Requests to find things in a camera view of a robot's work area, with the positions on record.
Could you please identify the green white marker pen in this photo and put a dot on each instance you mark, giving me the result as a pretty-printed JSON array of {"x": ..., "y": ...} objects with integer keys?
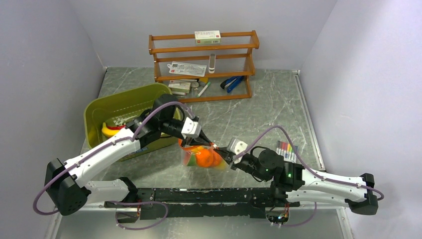
[{"x": 203, "y": 89}]

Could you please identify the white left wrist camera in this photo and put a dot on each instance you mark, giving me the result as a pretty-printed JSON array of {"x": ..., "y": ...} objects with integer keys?
[{"x": 191, "y": 129}]

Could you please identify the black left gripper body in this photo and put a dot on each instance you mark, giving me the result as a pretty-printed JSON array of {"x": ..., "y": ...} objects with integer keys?
[{"x": 170, "y": 126}]

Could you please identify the clear zip top bag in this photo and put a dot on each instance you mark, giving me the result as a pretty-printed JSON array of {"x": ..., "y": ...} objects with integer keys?
[{"x": 194, "y": 149}]

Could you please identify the white green box on shelf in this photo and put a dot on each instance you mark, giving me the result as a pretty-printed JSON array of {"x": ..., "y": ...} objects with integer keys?
[{"x": 207, "y": 37}]

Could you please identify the red chili pepper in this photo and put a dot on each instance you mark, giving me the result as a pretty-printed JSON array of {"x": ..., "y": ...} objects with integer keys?
[{"x": 115, "y": 127}]

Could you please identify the white green box lower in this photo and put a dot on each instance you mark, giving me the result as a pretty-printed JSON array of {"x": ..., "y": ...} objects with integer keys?
[{"x": 180, "y": 86}]

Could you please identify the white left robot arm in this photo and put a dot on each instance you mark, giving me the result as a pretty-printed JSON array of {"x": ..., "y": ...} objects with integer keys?
[{"x": 69, "y": 184}]

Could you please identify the olive green plastic bin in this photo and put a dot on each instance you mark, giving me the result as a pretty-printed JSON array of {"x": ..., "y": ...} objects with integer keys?
[{"x": 122, "y": 105}]

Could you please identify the orange wooden shelf rack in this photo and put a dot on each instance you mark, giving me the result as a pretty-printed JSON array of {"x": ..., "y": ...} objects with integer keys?
[{"x": 221, "y": 63}]

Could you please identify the white grey small device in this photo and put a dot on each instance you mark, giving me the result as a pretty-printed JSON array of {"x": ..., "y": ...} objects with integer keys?
[{"x": 211, "y": 66}]

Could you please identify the watermelon slice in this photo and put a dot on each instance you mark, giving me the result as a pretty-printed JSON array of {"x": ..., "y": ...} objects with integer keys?
[{"x": 189, "y": 160}]

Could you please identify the white flat packet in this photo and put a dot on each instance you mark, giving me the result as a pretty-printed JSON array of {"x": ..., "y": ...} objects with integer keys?
[{"x": 189, "y": 69}]

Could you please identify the colourful marker set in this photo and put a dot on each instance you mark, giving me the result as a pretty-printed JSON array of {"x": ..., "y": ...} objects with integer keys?
[{"x": 287, "y": 151}]

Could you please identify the orange tangerine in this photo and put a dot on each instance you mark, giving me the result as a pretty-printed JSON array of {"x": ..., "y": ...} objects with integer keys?
[{"x": 208, "y": 158}]

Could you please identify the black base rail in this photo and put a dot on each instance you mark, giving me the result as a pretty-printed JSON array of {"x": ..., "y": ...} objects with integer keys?
[{"x": 154, "y": 203}]

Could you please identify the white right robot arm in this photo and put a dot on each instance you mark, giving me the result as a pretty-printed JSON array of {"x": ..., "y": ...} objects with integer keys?
[{"x": 292, "y": 183}]

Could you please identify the blue stapler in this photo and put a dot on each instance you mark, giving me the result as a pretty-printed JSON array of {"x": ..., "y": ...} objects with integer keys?
[{"x": 231, "y": 83}]

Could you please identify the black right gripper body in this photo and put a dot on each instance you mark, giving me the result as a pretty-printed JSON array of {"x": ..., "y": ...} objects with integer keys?
[{"x": 249, "y": 165}]

